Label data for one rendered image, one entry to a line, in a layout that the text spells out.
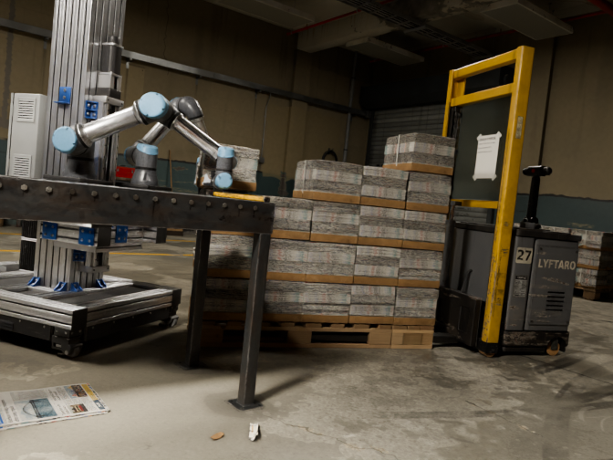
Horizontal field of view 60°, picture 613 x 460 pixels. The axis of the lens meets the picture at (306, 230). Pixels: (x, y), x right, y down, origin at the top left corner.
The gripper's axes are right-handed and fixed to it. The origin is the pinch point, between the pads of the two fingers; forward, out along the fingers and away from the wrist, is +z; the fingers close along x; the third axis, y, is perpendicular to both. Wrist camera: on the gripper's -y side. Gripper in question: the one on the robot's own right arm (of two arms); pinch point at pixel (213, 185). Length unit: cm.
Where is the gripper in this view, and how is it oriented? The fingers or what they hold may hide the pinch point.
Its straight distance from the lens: 278.0
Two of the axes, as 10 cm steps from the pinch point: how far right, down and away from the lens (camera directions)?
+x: -9.5, -0.9, -3.0
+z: -3.0, -0.8, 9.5
